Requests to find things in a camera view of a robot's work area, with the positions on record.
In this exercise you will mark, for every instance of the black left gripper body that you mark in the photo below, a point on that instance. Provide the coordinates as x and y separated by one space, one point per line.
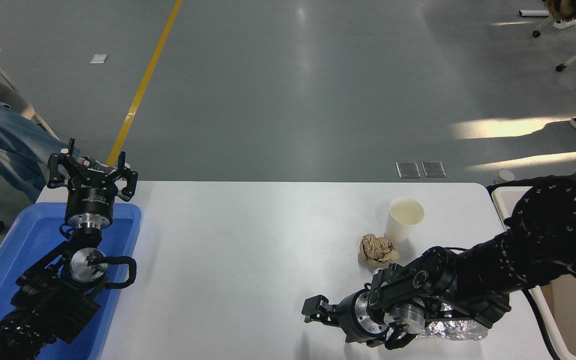
90 197

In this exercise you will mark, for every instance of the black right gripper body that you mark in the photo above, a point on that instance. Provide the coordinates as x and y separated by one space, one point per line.
349 320

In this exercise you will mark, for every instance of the white paper cup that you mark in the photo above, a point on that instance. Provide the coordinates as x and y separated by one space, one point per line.
402 220

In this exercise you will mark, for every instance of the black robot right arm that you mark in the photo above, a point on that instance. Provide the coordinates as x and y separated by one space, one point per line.
518 255

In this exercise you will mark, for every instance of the crumpled tan paper ball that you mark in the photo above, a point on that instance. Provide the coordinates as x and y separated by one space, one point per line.
378 250

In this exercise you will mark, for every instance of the blue plastic tray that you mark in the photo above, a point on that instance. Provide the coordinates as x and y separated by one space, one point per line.
28 240

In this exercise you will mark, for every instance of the grey folding chair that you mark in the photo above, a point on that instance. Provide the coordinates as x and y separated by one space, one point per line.
15 100

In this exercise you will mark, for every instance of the silver foil tray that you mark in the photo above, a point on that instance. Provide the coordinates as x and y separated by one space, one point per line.
463 331

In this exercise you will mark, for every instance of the metal floor plate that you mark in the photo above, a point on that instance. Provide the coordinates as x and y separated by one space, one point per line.
434 169
408 169

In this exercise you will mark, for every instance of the white round container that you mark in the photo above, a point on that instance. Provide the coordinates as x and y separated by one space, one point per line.
506 175

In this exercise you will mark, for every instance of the large pale bin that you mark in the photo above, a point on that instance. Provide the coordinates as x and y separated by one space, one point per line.
573 325

